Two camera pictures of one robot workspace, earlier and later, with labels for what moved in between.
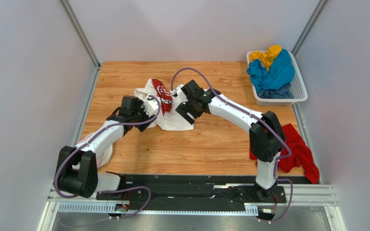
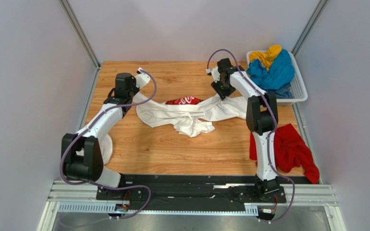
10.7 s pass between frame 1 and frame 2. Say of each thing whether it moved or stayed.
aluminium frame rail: stayed
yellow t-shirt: stayed
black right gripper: moved
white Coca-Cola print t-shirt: moved
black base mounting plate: stayed
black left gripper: moved
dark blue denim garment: stayed
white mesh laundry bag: stayed
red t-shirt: stayed
